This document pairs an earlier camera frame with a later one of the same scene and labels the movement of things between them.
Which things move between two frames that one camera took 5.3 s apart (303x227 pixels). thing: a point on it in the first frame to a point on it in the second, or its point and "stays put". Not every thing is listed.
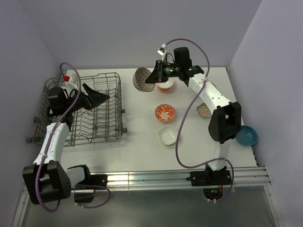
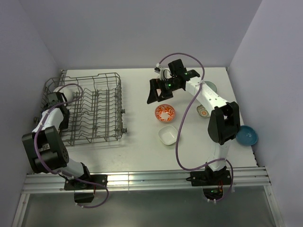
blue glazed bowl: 247,135 stays put
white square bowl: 168,134 stays put
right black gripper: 157,75 to 156,83
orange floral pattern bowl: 164,113 stays put
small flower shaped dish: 203,110 stays put
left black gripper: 93,99 to 64,124
